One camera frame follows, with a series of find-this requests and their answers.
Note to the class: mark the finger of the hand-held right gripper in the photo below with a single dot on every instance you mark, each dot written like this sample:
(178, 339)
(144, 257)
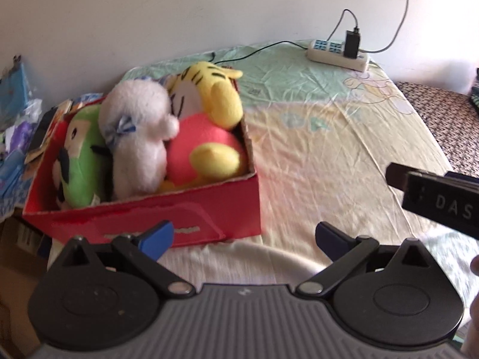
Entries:
(441, 202)
(397, 175)

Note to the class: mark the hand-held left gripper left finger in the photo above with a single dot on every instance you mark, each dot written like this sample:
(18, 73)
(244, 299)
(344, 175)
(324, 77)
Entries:
(159, 233)

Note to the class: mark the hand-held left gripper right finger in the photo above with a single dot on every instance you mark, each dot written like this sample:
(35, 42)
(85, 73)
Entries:
(329, 237)

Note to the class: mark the red cardboard box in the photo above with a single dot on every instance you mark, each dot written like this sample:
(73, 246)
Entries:
(224, 209)

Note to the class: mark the green plush toy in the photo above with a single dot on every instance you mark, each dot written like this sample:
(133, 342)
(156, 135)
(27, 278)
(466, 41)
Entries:
(86, 164)

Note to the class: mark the yellow tiger plush toy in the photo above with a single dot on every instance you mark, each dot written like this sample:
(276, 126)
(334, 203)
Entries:
(209, 138)

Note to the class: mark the white plush toy plaid trim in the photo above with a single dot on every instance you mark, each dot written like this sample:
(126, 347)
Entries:
(138, 119)

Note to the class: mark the person's right hand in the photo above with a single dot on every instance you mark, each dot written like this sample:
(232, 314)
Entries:
(476, 269)

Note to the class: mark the dark patterned blanket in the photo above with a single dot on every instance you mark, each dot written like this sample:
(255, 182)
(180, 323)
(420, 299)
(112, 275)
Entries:
(441, 119)

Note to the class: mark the white power strip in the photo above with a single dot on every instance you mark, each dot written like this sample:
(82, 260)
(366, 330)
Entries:
(329, 55)

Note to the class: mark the black charger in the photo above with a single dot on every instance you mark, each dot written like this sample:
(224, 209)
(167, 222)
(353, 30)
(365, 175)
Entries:
(352, 43)

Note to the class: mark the blue plastic bag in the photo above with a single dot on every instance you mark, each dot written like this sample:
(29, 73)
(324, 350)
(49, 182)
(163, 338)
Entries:
(13, 89)

